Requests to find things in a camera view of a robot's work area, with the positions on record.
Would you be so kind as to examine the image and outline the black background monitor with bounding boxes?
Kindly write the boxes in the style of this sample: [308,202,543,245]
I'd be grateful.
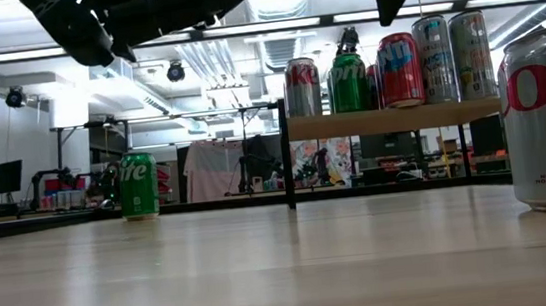
[358,129,419,162]
[468,113,508,158]
[0,158,27,195]

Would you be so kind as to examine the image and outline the red storage bin rack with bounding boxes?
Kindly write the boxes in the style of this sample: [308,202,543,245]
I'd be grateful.
[155,162,176,205]

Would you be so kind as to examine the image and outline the green Sprite can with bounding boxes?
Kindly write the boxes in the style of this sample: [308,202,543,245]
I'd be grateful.
[115,149,163,224]
[326,51,373,115]

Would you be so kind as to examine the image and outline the white slim Celsius can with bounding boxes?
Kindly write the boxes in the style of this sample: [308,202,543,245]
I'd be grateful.
[410,12,460,107]

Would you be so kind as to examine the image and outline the black ceiling fixture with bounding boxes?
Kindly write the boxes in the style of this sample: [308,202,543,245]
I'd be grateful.
[334,25,363,57]

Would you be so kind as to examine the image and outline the floral patterned cloth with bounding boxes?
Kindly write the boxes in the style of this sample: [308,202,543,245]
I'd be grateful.
[290,135,356,191]

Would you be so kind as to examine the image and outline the black overhead frame beam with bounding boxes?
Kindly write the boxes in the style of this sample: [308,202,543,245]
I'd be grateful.
[0,0,546,64]

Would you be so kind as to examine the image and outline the white slim can black lid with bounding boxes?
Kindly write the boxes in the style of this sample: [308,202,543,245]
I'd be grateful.
[446,7,500,103]

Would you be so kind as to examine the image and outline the background robot green lights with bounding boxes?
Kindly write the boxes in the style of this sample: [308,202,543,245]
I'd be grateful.
[308,146,333,186]
[95,161,124,207]

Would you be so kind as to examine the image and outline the black ceiling spotlight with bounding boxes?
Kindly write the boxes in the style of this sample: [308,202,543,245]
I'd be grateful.
[3,84,29,110]
[165,60,187,84]

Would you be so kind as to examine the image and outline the wooden shelf black legs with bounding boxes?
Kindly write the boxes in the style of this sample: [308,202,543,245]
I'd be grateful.
[275,77,512,211]

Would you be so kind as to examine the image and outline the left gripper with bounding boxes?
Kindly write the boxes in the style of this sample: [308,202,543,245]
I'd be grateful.
[15,0,270,77]

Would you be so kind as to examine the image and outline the red Fanta strawberry can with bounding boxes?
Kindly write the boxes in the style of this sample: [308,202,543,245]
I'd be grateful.
[365,63,384,111]
[373,29,428,111]

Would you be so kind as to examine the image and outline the white hanging cloth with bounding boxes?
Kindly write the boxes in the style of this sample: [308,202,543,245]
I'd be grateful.
[180,136,251,205]

